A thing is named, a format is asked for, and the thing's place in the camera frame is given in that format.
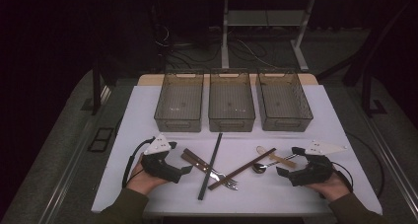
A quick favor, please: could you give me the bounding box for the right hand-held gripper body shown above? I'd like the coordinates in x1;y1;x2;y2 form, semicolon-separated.
287;139;349;187

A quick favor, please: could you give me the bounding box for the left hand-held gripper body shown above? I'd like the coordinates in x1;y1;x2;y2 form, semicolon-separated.
141;133;182;185

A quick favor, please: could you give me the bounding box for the wooden-handled metal fork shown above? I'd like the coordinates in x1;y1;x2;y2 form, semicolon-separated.
180;153;239;191
182;147;239;188

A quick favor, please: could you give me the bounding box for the wooden spoon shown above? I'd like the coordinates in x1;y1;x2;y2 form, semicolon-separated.
255;145;298;169

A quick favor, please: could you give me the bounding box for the metal spoon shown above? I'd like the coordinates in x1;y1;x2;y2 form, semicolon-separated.
251;153;300;175

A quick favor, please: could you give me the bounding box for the brown chopstick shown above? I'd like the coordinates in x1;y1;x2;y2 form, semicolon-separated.
207;147;276;189
210;148;277;191

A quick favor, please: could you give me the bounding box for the smoky clear plastic bin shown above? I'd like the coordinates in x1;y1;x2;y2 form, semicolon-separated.
208;69;256;133
255;69;314;132
153;71;205;133

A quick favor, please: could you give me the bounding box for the person's left hand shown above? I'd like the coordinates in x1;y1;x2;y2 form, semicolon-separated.
126;154;170;196

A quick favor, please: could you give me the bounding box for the person's right hand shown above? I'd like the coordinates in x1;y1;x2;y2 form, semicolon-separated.
305;173;351;202

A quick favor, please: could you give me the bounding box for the black metal stand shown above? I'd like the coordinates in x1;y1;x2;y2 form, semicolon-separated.
92;52;114;116
316;0;418;118

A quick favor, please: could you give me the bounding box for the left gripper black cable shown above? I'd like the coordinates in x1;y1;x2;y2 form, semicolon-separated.
121;136;156;188

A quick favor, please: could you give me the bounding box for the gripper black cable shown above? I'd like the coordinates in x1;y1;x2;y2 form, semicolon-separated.
331;161;355;193
121;136;156;188

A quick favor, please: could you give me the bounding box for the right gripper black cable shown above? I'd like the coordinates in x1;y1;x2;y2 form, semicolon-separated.
331;161;355;193

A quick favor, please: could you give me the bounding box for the thin black cable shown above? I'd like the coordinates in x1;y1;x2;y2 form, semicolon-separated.
346;131;385;198

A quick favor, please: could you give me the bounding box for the metal floor rail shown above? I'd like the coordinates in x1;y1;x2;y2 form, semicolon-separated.
37;85;112;224
351;95;418;215

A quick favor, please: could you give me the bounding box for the bundle of floor cables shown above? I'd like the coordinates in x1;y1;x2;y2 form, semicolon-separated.
154;23;280;70

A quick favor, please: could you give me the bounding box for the white metal desk frame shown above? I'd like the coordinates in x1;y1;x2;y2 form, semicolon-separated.
209;0;364;73

